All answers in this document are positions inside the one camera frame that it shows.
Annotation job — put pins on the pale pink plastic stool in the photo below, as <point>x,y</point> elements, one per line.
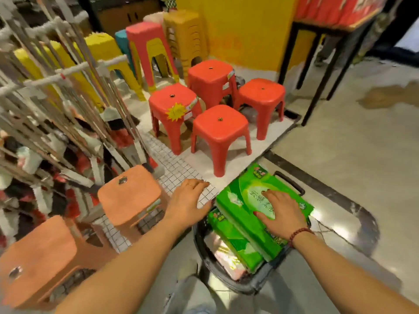
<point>154,16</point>

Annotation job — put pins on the red plastic stool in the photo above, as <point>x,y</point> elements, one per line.
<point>219,127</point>
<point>262,93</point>
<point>209,75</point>

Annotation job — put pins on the white display platform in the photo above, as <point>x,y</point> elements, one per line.
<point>239,153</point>

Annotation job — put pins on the yellow star sticker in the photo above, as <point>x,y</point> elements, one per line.
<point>176,112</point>

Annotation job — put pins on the person's left forearm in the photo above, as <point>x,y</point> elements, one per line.
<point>131,274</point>

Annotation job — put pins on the person's grey trouser leg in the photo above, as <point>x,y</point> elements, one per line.
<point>190,297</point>

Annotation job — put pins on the teal plastic stool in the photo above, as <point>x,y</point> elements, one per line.
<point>122,42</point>

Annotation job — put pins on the orange plastic stool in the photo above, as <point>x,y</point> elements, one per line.
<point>131,196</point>
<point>39,248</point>

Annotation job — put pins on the person's right thumb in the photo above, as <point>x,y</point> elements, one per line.
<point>263,217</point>

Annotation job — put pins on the person's right hand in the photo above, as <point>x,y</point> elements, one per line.
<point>286,215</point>

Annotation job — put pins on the rack of hanging mops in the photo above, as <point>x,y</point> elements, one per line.
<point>49,127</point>

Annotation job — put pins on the person's right forearm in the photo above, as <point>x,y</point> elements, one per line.
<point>343,277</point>

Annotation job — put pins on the tall yellow plastic stool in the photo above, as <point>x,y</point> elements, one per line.
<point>101,45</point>
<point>29,62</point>

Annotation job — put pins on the tall pink plastic stool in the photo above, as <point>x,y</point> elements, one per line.
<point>144,32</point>

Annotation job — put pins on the stack of mustard stools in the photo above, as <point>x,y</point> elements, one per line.
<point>183,29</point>

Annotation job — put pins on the large green tissue pack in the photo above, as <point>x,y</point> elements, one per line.
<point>242,205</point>

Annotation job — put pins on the person's left hand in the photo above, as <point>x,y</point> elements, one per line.
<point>183,205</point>

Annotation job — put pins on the row of red packets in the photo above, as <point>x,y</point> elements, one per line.
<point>330,9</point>

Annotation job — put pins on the small green tissue pack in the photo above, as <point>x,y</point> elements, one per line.
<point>235,241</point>

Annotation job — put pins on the person's left thumb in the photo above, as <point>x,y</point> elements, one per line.
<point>204,207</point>

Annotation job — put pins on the black shopping basket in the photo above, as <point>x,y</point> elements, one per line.
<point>229,284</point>

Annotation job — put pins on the black metal frame table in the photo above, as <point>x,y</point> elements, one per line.
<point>324,81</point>

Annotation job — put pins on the silver white packet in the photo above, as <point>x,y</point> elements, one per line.
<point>221,255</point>

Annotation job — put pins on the red stool with star sticker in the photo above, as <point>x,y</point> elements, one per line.
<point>170,98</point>

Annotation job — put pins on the brown wooden cabinet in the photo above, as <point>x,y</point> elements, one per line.
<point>124,14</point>

